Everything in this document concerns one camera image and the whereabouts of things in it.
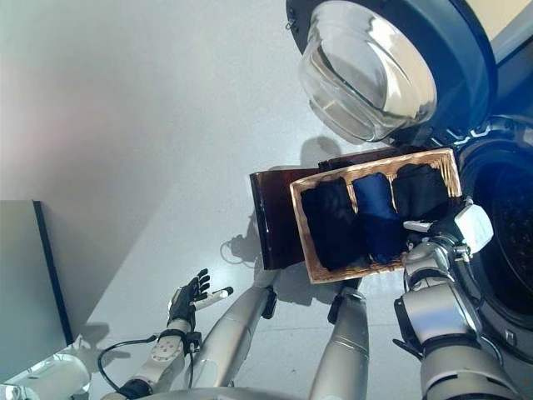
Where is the blue garment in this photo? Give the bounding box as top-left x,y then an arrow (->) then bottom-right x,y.
352,174 -> 407,264

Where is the rectangular wicker laundry basket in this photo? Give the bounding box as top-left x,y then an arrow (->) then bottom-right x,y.
289,147 -> 463,286

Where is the dark grey garment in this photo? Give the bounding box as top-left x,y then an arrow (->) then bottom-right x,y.
391,164 -> 449,222

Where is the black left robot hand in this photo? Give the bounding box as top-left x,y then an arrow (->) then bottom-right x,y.
167,268 -> 234,330

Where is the white rounded device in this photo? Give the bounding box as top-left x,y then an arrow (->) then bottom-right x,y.
0,353 -> 91,400

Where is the black garment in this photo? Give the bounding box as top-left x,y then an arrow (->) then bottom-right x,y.
300,177 -> 367,272

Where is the round glass washer door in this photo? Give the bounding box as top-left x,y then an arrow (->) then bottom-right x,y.
285,0 -> 499,155

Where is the grey front-load washing machine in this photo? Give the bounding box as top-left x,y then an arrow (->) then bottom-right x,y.
416,112 -> 533,376

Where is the grey panel with dark edge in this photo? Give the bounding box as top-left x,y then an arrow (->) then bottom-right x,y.
0,199 -> 74,363

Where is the silver robot leg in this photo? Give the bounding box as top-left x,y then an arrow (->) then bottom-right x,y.
306,274 -> 371,393
182,266 -> 278,393

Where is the silver robot torso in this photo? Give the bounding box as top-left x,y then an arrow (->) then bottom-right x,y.
137,386 -> 424,400

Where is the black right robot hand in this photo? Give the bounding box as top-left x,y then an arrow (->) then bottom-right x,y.
401,198 -> 495,253

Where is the silver right robot leg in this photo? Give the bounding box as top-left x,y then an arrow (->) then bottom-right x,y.
306,274 -> 371,393

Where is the glossy brown stool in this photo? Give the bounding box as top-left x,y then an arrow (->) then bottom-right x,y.
248,147 -> 417,272

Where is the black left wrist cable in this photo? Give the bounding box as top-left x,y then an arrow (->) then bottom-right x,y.
97,331 -> 201,395

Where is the silver left robot leg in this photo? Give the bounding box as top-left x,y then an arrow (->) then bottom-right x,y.
182,266 -> 278,393

